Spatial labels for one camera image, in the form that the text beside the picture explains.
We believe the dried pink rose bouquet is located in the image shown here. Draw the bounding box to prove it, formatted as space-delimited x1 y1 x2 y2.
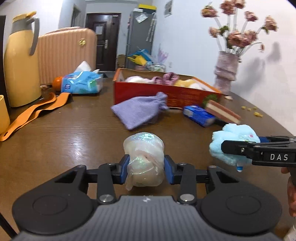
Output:
201 1 278 63

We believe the yellow watering can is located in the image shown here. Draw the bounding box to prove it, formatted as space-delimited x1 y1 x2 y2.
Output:
128 55 147 66

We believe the person's right hand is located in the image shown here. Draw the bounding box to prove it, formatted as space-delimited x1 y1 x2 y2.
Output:
287 176 296 217

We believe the grey refrigerator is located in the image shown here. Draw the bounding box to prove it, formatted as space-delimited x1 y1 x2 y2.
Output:
125 8 157 69

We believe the pink layered sponge block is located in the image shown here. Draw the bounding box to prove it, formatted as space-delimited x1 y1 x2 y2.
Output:
205 100 241 125

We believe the wire storage rack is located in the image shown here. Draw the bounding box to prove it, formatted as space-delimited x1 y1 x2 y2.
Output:
134 62 166 72

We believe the pink fuzzy vase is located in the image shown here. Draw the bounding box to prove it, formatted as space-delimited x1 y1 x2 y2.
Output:
214 51 239 95

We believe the blue tissue pack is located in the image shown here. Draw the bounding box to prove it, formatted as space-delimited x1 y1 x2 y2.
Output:
61 61 104 95

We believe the purple drawstring pouch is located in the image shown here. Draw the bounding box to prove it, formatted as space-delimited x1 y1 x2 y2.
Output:
111 92 168 130

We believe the yellow thermos jug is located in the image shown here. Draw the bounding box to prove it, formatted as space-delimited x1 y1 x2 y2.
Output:
4 11 41 108

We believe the lilac fuzzy headband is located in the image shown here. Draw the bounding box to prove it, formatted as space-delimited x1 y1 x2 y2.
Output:
125 76 155 84

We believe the red orange cardboard box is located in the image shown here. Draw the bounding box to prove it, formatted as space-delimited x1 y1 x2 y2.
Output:
113 68 222 108

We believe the light blue fluffy towel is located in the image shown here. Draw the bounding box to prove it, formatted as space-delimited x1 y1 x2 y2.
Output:
209 123 260 172

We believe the blue wet wipes pack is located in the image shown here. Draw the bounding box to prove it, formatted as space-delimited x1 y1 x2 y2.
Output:
183 105 216 127

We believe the pink ribbed suitcase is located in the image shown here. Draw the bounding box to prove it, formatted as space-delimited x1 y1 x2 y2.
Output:
37 27 97 85

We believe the orange fruit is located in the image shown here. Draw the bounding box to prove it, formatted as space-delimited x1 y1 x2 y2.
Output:
52 76 63 91

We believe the pink satin bow scrunchie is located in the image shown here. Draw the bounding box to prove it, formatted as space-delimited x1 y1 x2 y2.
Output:
150 72 180 86

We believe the iridescent white organza bag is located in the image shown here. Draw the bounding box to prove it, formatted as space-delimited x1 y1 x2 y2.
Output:
123 132 165 191

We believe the dark brown entrance door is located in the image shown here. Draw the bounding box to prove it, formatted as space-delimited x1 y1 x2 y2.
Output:
86 13 121 71

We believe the orange strap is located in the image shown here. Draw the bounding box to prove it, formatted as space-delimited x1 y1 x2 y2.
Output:
0 92 72 142

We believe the yellow box on refrigerator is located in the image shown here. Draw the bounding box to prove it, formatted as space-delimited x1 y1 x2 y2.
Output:
138 4 157 11

